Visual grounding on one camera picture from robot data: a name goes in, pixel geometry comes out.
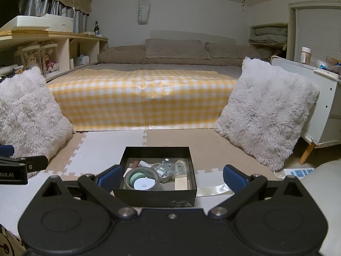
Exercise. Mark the clear plastic square case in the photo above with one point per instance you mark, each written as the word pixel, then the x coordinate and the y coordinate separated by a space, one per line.
pixel 166 169

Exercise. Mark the folded beige blankets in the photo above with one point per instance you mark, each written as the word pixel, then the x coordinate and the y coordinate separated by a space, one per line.
pixel 269 33

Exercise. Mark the printed cloth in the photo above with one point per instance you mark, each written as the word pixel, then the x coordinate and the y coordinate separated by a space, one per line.
pixel 6 241

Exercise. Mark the brown rolled duvet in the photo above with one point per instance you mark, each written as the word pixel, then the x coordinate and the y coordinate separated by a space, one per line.
pixel 120 56

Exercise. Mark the white paper roll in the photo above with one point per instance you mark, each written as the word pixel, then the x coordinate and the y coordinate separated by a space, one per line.
pixel 10 69

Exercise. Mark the wooden shelf unit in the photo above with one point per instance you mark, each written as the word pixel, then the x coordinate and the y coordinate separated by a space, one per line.
pixel 64 53

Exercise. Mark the white cabinet with wooden legs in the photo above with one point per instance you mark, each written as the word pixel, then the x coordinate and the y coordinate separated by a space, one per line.
pixel 325 106

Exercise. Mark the white power strip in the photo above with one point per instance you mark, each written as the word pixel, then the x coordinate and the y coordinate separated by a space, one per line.
pixel 298 172

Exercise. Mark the white printed box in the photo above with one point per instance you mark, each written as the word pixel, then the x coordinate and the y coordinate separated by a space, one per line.
pixel 62 25

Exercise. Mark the white lidded jar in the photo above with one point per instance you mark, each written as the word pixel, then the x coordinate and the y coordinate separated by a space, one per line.
pixel 305 56

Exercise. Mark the white window blind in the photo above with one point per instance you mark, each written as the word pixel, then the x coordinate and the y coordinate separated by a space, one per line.
pixel 319 32

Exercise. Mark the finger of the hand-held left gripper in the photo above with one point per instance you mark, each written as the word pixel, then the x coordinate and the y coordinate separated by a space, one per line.
pixel 34 162
pixel 6 150

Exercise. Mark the yellow checked blanket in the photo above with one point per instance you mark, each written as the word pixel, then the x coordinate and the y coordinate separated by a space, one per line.
pixel 120 104

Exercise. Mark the beige bed pillow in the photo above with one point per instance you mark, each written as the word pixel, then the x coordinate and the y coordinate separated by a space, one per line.
pixel 175 48
pixel 231 50

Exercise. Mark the large flat white box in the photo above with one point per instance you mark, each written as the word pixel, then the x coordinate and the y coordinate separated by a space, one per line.
pixel 24 22

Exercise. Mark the tissue box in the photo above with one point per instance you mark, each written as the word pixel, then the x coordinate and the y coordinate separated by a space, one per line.
pixel 81 60

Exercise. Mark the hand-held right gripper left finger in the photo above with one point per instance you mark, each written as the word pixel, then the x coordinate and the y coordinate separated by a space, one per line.
pixel 109 177

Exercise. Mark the small beige block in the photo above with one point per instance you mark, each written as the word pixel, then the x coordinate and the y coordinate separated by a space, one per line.
pixel 181 184

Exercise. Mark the black wall decoration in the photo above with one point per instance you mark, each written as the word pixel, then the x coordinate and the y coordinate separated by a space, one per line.
pixel 243 2

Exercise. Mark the clear case with pink doll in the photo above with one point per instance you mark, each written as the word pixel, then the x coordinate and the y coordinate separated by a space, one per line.
pixel 49 60

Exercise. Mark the pile of small packets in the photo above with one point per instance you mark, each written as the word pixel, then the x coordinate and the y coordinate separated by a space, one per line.
pixel 329 66

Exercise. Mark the thin flat white box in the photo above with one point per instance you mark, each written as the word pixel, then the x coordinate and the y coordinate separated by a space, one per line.
pixel 90 33

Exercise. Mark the grey plastic curtain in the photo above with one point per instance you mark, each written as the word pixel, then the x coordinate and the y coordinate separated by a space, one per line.
pixel 40 6

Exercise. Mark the wooden wall shelf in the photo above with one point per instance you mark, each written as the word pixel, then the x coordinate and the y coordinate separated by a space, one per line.
pixel 251 25

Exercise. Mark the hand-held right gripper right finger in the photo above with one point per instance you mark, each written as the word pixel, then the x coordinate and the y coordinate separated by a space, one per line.
pixel 233 178

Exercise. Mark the dark glass bottle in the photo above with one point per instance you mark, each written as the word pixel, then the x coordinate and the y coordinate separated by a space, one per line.
pixel 96 29

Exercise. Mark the black box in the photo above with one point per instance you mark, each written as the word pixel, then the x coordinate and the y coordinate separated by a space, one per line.
pixel 154 198

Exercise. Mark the beige and white foam mat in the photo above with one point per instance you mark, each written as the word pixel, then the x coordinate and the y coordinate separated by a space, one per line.
pixel 106 144

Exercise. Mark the fluffy white pillow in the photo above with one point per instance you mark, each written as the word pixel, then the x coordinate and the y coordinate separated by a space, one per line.
pixel 29 112
pixel 266 112

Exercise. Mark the clear case with beige doll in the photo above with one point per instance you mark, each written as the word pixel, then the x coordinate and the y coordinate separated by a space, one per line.
pixel 30 58

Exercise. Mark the brown lip gloss tube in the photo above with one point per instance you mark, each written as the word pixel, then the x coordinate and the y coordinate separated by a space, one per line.
pixel 136 163

